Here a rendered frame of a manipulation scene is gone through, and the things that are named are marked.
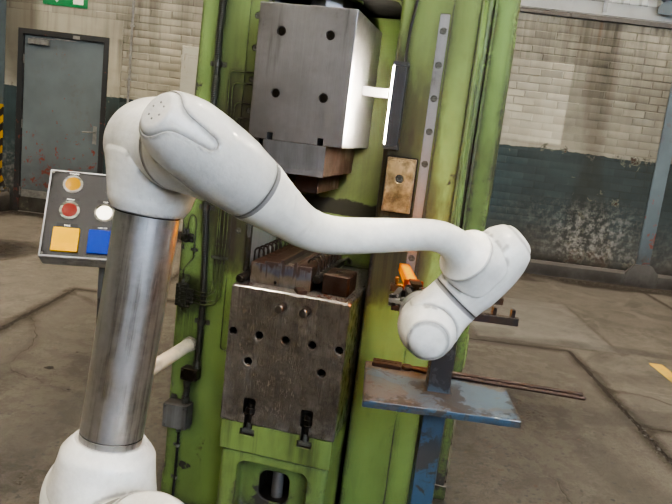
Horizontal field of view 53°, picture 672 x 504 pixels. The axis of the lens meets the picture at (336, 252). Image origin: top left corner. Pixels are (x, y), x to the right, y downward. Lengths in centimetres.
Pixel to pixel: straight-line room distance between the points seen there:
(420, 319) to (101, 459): 56
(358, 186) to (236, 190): 162
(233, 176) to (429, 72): 131
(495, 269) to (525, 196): 699
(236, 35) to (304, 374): 110
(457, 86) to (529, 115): 604
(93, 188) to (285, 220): 129
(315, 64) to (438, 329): 109
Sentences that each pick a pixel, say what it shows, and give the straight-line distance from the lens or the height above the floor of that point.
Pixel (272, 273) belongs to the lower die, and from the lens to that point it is 212.
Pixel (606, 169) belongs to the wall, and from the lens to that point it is 842.
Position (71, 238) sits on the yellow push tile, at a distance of 214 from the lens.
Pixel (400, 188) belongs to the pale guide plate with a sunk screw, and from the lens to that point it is 212.
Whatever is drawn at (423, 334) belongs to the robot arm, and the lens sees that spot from 119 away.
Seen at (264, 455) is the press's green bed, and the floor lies 37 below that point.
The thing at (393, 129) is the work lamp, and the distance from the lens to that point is 210.
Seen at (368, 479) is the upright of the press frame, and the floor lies 26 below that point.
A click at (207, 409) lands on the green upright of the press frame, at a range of 250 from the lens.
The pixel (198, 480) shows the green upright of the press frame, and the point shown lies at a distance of 263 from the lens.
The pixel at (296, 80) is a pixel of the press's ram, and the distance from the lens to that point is 207.
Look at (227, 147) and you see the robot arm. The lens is 89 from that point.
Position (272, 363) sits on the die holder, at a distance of 213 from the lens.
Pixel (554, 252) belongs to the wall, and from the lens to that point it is 836.
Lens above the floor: 142
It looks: 10 degrees down
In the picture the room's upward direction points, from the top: 7 degrees clockwise
